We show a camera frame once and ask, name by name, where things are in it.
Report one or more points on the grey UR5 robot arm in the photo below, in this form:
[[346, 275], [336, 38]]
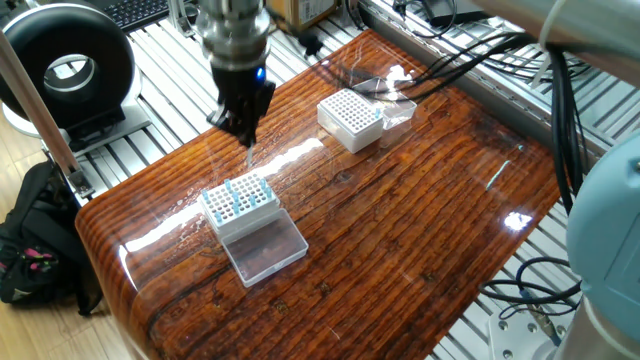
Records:
[[232, 40]]

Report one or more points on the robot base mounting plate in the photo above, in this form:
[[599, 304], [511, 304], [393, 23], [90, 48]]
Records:
[[520, 345]]

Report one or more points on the clear plastic holder lid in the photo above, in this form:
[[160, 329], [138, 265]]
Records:
[[395, 112], [267, 250]]

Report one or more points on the black backpack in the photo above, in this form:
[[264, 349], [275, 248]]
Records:
[[40, 225]]

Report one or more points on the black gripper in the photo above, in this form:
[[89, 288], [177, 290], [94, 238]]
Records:
[[240, 90]]

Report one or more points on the grey device base plate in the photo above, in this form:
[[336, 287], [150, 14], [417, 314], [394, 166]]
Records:
[[135, 122]]

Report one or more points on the brown cardboard box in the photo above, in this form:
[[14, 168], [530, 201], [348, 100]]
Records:
[[305, 12]]

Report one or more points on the glossy wood grain board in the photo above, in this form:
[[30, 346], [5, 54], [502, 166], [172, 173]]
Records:
[[400, 225]]

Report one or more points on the aluminium frame post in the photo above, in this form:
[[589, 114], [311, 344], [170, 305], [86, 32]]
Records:
[[179, 17], [30, 100]]

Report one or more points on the black keyboard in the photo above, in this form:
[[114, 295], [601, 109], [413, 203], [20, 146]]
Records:
[[135, 12]]

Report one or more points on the white pipette tip holder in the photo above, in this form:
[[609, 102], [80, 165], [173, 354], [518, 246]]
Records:
[[350, 137], [227, 231]]

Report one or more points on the black power adapter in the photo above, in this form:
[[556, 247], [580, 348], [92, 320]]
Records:
[[450, 15]]

